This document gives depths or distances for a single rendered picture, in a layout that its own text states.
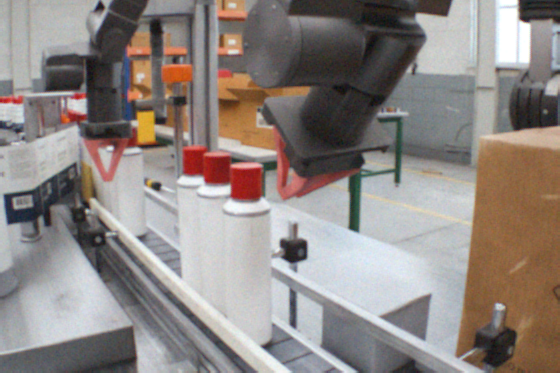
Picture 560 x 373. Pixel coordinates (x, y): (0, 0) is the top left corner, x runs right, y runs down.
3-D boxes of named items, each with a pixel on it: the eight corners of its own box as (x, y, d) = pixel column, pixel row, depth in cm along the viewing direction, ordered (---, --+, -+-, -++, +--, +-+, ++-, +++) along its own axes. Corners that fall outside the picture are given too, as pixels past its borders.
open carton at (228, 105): (193, 137, 307) (191, 78, 300) (261, 130, 339) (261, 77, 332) (229, 145, 272) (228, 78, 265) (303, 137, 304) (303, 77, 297)
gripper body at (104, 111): (93, 137, 71) (90, 88, 70) (79, 132, 79) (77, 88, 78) (133, 133, 75) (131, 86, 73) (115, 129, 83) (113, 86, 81)
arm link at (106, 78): (124, 49, 74) (114, 52, 78) (81, 50, 70) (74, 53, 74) (125, 93, 75) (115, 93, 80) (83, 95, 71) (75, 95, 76)
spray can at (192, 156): (177, 290, 67) (168, 146, 63) (210, 282, 70) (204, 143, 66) (192, 304, 63) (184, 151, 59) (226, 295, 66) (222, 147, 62)
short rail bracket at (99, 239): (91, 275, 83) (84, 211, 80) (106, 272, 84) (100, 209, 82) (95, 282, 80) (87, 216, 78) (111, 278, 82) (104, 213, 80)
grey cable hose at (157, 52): (148, 124, 101) (146, 24, 97) (164, 123, 103) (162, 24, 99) (154, 125, 98) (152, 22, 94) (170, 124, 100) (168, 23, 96)
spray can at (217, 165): (196, 307, 62) (188, 152, 58) (230, 298, 65) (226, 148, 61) (213, 323, 58) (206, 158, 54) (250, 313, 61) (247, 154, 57)
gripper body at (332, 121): (255, 113, 40) (287, 42, 35) (347, 106, 46) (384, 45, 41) (290, 174, 37) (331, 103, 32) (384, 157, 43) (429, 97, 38)
